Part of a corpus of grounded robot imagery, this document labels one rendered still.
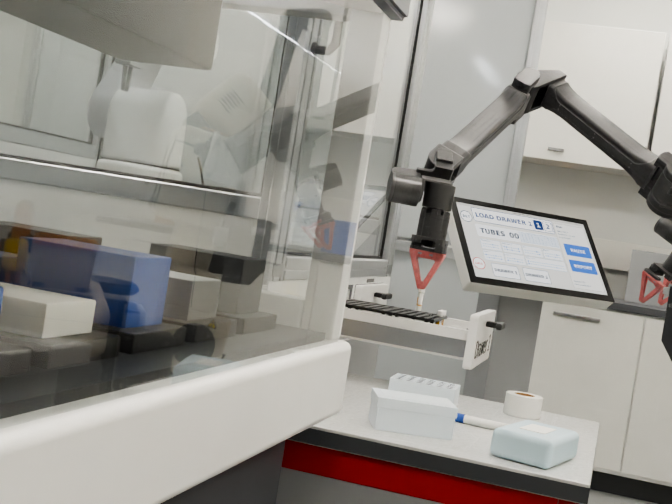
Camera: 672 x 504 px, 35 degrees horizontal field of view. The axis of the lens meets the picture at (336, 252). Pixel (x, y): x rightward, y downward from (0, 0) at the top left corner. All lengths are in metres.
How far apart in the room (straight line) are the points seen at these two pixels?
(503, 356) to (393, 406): 1.60
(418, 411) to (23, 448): 1.03
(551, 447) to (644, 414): 3.60
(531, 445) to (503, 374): 1.66
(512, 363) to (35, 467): 2.62
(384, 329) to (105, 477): 1.40
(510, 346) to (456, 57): 1.22
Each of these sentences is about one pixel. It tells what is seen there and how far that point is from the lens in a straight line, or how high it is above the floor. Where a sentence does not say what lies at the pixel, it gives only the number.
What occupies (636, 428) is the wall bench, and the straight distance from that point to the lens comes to 5.19.
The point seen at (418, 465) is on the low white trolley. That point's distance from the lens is 1.59.
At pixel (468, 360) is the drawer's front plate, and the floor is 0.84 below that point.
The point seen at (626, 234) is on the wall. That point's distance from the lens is 5.84.
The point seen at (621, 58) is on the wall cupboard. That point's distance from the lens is 5.58.
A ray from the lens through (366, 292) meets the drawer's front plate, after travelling 2.54.
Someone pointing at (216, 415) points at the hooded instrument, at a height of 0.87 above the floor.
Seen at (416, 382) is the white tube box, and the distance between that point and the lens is 1.98.
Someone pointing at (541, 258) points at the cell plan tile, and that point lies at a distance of 3.23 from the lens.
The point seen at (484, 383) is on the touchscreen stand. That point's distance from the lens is 3.23.
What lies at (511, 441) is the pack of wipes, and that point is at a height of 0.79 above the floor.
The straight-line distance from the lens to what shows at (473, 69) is 3.96.
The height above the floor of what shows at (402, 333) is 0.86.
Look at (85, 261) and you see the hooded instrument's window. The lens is 0.76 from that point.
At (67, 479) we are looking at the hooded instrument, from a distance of 0.78.
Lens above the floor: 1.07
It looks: 2 degrees down
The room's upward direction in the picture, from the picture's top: 9 degrees clockwise
